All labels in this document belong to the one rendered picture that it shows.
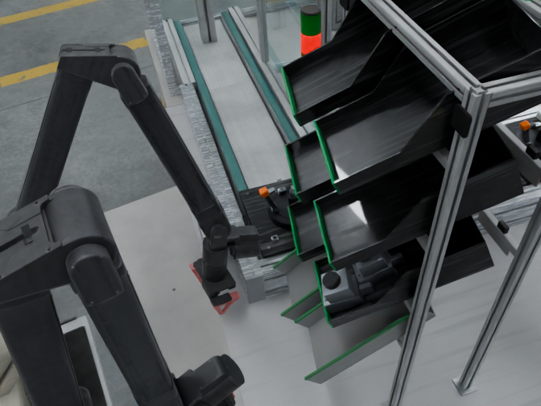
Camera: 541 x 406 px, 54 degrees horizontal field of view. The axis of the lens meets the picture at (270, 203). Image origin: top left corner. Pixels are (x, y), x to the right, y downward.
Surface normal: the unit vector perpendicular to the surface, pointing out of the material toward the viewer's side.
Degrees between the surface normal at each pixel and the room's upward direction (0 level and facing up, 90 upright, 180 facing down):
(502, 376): 0
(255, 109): 0
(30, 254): 13
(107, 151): 1
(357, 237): 25
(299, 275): 45
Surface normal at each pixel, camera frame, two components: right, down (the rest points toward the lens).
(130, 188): -0.06, -0.69
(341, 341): -0.74, -0.40
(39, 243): -0.26, -0.60
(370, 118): -0.47, -0.58
